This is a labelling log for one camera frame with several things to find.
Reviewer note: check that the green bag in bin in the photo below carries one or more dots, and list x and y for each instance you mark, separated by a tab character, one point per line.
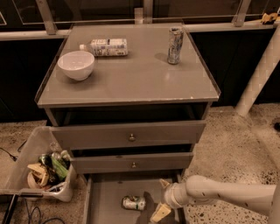
60	167

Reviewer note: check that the bottom grey drawer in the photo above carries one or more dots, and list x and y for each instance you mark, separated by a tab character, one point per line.
105	193

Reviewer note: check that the white ceramic bowl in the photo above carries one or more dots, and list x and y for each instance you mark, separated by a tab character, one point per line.
77	65

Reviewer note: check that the yellow packet in bin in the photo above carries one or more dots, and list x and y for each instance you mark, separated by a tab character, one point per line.
40	172

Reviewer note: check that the white diagonal pole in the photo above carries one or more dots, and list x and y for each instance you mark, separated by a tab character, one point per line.
260	76

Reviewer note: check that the grey drawer cabinet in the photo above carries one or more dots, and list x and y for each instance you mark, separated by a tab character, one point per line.
140	87

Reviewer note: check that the green white 7up can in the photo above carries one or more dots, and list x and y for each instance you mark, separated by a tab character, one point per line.
134	202

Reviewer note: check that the lying plastic water bottle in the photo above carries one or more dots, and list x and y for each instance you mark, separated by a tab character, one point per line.
107	47

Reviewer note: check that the top grey drawer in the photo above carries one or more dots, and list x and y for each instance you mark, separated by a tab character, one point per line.
128	135

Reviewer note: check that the middle grey drawer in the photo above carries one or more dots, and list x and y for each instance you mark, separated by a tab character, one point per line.
132	163

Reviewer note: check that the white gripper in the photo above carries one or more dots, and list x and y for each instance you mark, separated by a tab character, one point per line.
169	194

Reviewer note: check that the yellow object on ledge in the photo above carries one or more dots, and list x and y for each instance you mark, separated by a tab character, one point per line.
269	18

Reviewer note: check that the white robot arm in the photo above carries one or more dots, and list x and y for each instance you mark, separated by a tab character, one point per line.
199	190

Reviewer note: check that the grey drawer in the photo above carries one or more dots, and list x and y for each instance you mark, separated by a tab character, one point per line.
128	135
132	163
105	193

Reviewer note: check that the metal railing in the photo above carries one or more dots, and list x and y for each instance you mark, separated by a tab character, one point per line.
32	15

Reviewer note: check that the clear plastic bin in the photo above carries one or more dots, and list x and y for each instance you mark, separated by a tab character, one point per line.
40	147

